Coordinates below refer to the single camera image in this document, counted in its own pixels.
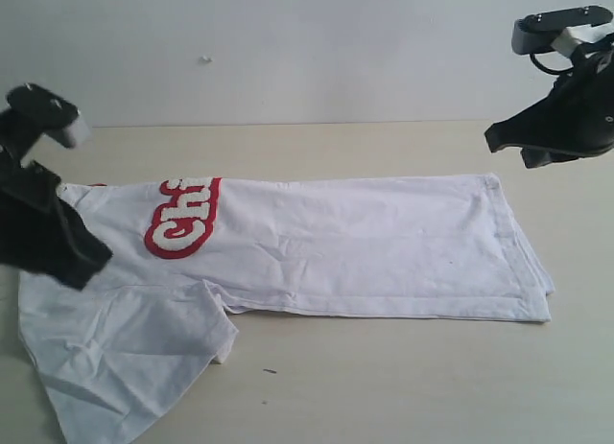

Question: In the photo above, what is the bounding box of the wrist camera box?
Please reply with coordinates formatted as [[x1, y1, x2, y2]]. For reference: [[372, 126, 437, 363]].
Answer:
[[511, 5, 613, 56], [6, 83, 91, 149]]

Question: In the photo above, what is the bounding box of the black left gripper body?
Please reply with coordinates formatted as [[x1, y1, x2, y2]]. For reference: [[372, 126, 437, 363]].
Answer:
[[1, 108, 59, 267]]

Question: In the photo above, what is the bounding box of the white t-shirt red lettering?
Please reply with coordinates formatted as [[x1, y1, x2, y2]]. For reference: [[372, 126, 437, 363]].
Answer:
[[18, 175, 554, 443]]

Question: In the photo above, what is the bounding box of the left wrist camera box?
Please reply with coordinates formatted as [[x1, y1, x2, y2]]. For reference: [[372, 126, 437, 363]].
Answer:
[[6, 83, 91, 149]]

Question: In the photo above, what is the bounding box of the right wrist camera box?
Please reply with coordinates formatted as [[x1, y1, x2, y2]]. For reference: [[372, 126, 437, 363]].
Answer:
[[511, 5, 613, 56]]

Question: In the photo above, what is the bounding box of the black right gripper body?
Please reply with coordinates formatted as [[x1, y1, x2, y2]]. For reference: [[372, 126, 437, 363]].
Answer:
[[555, 50, 613, 154]]

